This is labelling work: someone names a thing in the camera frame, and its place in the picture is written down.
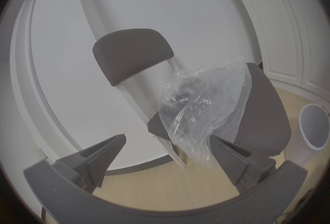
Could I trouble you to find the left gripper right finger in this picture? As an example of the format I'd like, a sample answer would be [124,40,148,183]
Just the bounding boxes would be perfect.
[210,135,277,192]

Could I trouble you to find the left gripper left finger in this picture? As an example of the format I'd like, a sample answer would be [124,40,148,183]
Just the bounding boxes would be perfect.
[55,134,127,194]

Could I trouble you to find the clear plastic bag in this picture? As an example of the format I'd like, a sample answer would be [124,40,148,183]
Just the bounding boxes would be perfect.
[158,56,252,170]

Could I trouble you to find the white trash bin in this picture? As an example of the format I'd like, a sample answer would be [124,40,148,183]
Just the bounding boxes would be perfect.
[285,103,330,167]

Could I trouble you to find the white chair grey cushions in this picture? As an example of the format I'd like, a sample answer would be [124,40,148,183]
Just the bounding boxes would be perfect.
[92,28,292,169]

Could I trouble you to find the white wardrobe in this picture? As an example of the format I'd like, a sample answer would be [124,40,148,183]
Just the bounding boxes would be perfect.
[209,0,330,97]

